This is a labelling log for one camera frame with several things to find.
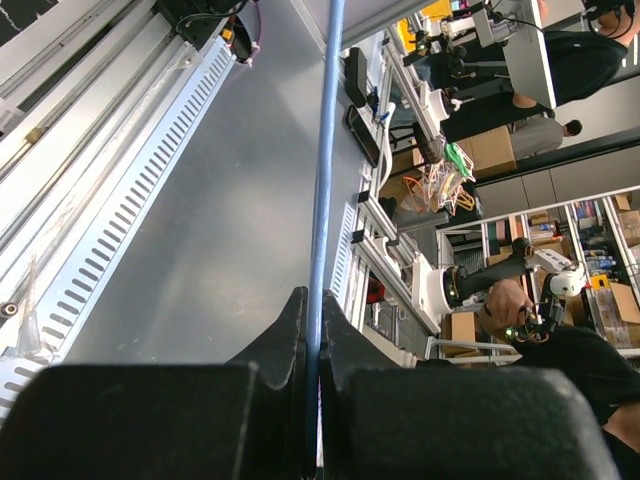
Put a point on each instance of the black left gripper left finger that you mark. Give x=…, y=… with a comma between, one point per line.
x=243, y=419

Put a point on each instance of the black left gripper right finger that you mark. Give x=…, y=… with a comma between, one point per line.
x=384, y=421

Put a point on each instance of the operator hand on controller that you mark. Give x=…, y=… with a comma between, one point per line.
x=504, y=307

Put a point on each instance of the black smartphone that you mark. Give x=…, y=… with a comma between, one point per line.
x=362, y=135

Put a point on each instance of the black device on bench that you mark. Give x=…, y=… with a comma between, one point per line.
x=356, y=77

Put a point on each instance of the white slotted cable duct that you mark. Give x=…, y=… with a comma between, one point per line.
x=58, y=306

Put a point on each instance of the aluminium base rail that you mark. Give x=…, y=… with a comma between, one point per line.
x=89, y=93

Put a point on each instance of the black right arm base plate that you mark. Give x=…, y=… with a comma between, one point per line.
x=195, y=21

